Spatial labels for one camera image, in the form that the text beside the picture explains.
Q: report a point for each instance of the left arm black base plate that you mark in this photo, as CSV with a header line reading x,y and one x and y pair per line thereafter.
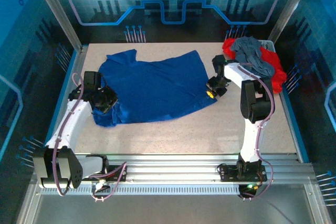
x,y
124,178

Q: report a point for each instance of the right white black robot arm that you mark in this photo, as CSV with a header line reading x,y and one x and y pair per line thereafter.
x,y
252,140

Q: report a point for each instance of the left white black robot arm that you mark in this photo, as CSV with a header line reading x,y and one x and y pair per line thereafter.
x,y
71,124

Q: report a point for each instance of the grey metal sheet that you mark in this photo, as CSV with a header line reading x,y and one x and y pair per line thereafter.
x,y
170,211

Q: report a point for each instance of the aluminium frame post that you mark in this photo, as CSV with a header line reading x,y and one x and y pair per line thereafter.
x,y
291,6
56,11

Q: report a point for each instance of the blue t-shirt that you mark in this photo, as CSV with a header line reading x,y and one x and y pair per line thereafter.
x,y
157,87

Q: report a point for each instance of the aluminium side rail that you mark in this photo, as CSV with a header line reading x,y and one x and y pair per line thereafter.
x,y
77,61
291,134

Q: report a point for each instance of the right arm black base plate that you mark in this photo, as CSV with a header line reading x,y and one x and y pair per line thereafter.
x,y
228,175

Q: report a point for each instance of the small black electronics module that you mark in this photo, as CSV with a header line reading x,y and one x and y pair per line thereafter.
x,y
248,190

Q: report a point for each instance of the red t-shirt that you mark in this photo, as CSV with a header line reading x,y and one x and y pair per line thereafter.
x,y
273,64

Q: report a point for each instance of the grey t-shirt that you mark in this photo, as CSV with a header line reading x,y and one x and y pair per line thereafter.
x,y
249,53

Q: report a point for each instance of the aluminium mounting rail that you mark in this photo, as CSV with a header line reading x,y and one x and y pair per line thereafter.
x,y
170,171

